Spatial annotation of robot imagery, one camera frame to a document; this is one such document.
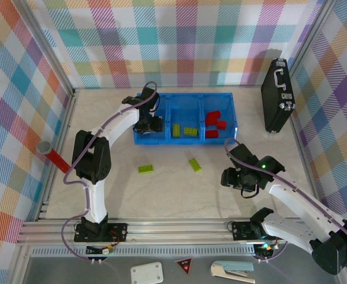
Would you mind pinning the aluminium frame post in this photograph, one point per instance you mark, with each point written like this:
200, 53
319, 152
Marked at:
50, 50
312, 29

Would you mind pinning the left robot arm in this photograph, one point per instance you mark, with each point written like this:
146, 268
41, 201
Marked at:
117, 121

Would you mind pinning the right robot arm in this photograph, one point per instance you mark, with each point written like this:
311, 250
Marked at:
295, 201

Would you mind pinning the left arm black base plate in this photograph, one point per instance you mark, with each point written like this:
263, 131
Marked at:
117, 232

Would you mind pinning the light blue stapler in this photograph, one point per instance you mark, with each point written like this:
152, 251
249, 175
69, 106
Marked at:
232, 268

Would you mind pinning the perforated metal strip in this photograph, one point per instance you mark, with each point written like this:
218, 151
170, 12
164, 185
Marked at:
161, 251

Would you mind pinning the blue three-compartment bin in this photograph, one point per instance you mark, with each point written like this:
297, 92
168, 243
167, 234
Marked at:
185, 112

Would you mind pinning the green lego brick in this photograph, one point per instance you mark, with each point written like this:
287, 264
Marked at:
190, 132
176, 130
146, 169
194, 164

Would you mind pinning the black briefcase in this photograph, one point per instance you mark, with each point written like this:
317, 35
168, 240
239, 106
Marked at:
275, 100

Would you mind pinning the red triangle sign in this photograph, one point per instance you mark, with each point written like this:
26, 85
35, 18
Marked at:
184, 264

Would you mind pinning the aluminium mounting rail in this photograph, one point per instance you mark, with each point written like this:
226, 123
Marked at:
176, 233

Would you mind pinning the red microphone with grey head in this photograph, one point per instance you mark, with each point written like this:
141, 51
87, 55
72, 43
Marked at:
58, 161

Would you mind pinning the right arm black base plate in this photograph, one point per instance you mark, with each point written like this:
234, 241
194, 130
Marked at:
240, 230

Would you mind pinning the white rectangular plate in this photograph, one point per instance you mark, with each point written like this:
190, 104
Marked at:
147, 272

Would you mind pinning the small power connector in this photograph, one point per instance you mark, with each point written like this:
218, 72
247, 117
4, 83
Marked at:
265, 248
102, 251

